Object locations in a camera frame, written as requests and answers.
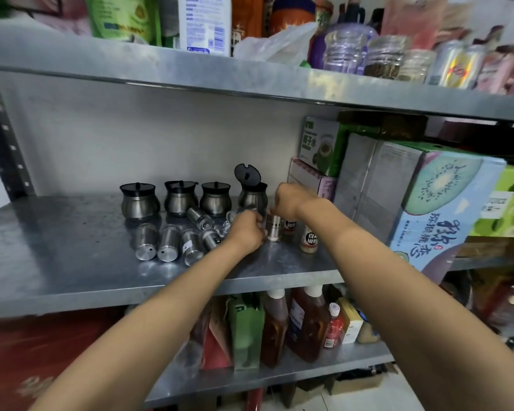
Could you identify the group of lying steel shakers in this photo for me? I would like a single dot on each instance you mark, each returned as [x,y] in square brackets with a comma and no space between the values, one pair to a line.
[169,243]

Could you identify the small red bottle white cap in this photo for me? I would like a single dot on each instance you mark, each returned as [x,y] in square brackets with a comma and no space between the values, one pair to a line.
[334,328]

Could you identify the white bottle blue label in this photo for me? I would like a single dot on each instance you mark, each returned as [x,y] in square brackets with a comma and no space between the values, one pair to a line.
[204,23]

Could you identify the pink plastic pouch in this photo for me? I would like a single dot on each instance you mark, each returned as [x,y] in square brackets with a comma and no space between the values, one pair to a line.
[417,19]

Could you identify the light green carton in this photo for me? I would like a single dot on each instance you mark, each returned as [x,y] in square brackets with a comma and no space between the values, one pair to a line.
[507,205]

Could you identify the orange brown bottle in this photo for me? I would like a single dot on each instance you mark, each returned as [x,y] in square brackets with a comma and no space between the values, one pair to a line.
[246,14]

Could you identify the clear plastic bag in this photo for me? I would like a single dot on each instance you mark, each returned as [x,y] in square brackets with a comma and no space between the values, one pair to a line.
[274,43]

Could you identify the grey metal shelving rack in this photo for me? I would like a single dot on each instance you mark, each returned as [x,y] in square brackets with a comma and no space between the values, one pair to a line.
[68,261]

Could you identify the person's right forearm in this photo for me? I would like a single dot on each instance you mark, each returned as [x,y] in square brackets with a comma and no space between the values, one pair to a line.
[389,295]

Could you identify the red paper bag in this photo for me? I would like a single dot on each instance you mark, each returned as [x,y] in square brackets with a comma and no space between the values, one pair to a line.
[214,342]

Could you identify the pink cardboard box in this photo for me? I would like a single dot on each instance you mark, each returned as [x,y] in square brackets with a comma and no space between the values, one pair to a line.
[312,180]

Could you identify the white label spice bottle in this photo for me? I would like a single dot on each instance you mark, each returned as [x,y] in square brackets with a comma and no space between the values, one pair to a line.
[308,242]
[288,227]

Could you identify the yellow small box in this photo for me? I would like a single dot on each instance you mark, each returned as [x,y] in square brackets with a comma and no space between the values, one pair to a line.
[351,324]

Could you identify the steel condiment jar black lid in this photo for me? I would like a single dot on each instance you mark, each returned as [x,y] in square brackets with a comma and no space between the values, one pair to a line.
[139,201]
[215,199]
[180,199]

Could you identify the green plastic pouch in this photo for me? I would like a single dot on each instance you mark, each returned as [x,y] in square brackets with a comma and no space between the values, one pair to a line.
[124,17]

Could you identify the steel spice shaker bottle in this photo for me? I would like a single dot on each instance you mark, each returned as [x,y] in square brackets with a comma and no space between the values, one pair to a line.
[274,229]

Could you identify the kiwi print carton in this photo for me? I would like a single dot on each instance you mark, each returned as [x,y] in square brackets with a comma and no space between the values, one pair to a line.
[445,205]

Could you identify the large red package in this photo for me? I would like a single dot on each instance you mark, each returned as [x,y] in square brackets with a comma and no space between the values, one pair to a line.
[38,359]

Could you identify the silver drink can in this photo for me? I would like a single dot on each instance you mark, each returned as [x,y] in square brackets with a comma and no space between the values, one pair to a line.
[469,67]
[442,63]

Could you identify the brown cardboard box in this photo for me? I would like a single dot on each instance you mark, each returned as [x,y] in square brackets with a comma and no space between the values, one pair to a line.
[356,381]

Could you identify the orange jar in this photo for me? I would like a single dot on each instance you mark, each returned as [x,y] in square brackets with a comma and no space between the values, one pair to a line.
[292,12]

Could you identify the person's right hand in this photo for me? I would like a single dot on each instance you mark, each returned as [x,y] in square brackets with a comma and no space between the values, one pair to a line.
[294,197]

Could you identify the glass jar with light spice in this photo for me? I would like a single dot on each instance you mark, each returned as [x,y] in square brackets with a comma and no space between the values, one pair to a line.
[416,67]

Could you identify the person's left fingers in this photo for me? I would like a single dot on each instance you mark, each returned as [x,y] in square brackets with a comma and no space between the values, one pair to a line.
[259,231]

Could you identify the person's left forearm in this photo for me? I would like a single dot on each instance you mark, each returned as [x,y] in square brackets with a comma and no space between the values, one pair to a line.
[154,321]

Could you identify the wide brown liquid bottle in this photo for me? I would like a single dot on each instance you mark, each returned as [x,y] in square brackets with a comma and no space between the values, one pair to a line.
[307,327]

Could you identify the green drink carton box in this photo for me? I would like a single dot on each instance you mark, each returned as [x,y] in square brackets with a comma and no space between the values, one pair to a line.
[321,145]

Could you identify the pink printed packages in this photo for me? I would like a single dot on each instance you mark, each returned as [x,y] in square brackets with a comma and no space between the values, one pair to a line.
[507,69]

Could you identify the person's right fingers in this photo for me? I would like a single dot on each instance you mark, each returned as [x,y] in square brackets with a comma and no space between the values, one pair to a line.
[277,201]

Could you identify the empty clear glass jar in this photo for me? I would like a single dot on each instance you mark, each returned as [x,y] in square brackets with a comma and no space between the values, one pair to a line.
[345,52]

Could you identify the slim brown liquid bottle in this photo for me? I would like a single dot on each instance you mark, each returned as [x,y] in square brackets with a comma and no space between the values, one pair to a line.
[274,331]

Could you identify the glass jar with dark spice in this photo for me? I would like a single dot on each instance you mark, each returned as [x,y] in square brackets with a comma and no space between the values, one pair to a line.
[385,58]

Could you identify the steel condiment jar open lid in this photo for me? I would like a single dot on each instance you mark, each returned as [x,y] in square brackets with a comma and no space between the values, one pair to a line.
[252,197]

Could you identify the person's left hand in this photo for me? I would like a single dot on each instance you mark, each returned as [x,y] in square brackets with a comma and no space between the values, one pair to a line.
[245,231]

